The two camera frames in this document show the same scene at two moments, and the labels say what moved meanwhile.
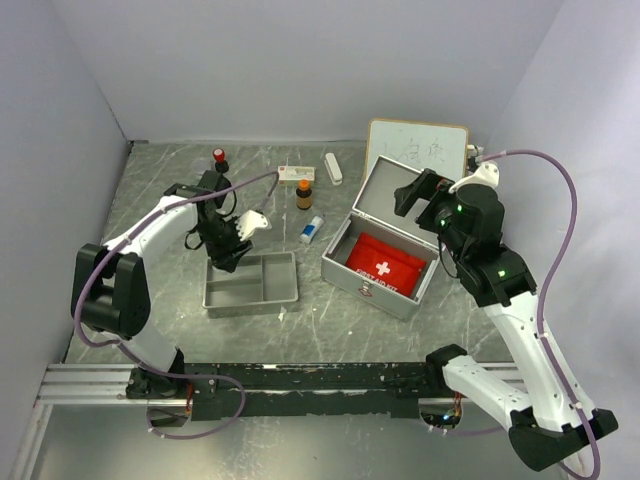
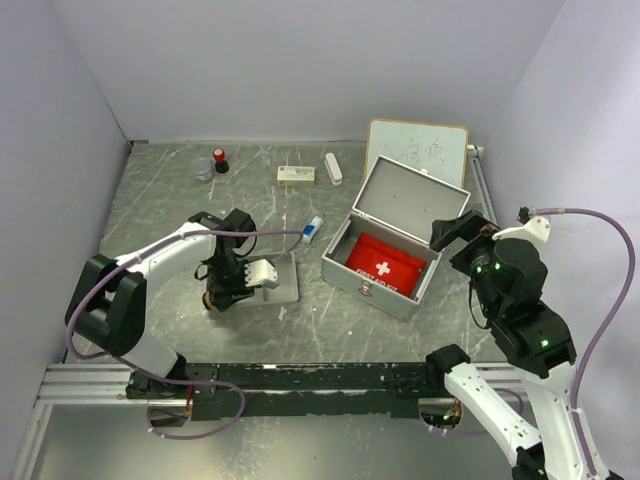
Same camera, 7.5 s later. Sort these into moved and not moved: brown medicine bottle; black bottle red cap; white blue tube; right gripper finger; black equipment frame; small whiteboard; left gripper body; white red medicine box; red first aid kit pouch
Moved: right gripper finger; left gripper body; brown medicine bottle
Not moved: red first aid kit pouch; black equipment frame; white blue tube; white red medicine box; black bottle red cap; small whiteboard
